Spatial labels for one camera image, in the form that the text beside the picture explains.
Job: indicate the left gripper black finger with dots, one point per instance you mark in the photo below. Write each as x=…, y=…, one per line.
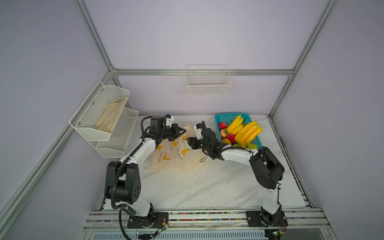
x=176, y=136
x=178, y=130

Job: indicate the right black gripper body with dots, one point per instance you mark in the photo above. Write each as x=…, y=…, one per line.
x=206, y=148

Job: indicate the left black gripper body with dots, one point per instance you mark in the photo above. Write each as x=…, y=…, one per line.
x=168, y=133

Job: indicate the red yellow fake apple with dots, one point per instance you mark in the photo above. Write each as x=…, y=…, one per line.
x=223, y=133

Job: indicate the cream banana print plastic bag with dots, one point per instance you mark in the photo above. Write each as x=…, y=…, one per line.
x=178, y=154

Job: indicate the teal plastic fruit basket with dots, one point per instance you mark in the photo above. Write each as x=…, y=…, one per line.
x=228, y=118

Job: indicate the large yellow fake banana bunch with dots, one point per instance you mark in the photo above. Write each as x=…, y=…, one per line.
x=245, y=132

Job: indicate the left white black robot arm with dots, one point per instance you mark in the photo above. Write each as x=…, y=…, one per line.
x=123, y=181

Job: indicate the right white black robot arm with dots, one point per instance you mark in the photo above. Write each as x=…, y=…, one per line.
x=268, y=171

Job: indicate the red fake strawberry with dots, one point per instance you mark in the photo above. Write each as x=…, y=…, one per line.
x=222, y=125

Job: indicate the small yellow fake banana bunch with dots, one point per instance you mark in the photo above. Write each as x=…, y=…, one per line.
x=237, y=122

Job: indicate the green fake pear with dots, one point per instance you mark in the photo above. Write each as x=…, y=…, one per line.
x=248, y=146

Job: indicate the white mesh lower shelf bin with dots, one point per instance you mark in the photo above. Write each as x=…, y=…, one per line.
x=116, y=146

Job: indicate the white mesh shelf bin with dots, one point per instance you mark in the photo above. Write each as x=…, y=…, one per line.
x=116, y=146
x=87, y=120

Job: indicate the beige cloth in bin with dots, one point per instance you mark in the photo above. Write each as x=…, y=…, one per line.
x=110, y=115

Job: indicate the white mesh upper shelf bin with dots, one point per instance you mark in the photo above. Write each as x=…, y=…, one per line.
x=87, y=120

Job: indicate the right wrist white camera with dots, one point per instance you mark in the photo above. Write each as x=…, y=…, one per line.
x=198, y=128

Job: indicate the wrist white camera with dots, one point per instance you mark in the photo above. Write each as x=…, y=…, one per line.
x=198, y=128
x=168, y=120

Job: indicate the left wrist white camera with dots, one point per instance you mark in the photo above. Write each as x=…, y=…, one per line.
x=168, y=120

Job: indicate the white wire wall basket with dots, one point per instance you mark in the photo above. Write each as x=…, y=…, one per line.
x=208, y=81

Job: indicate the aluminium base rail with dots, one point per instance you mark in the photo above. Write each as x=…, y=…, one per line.
x=301, y=224

